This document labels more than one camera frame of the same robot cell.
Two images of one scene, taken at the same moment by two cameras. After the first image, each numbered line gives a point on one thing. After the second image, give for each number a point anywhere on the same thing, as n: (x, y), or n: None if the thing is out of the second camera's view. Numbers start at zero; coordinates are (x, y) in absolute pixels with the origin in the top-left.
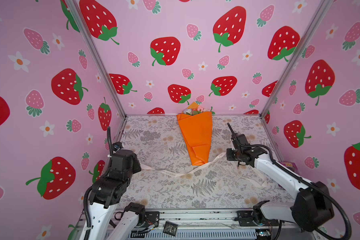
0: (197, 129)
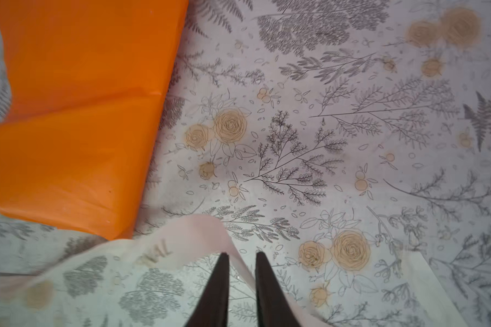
0: (86, 80)
